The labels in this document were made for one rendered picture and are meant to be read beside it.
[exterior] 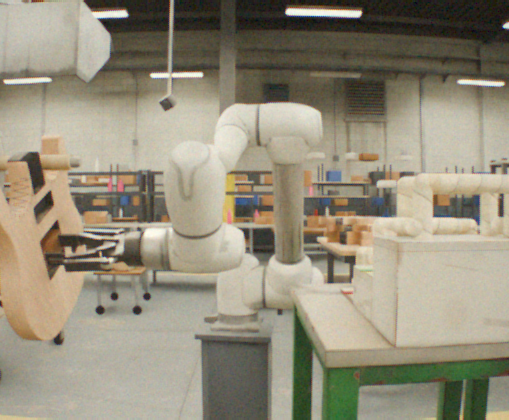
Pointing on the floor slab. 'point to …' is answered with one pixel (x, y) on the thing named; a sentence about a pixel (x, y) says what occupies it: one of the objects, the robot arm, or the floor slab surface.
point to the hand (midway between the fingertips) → (55, 249)
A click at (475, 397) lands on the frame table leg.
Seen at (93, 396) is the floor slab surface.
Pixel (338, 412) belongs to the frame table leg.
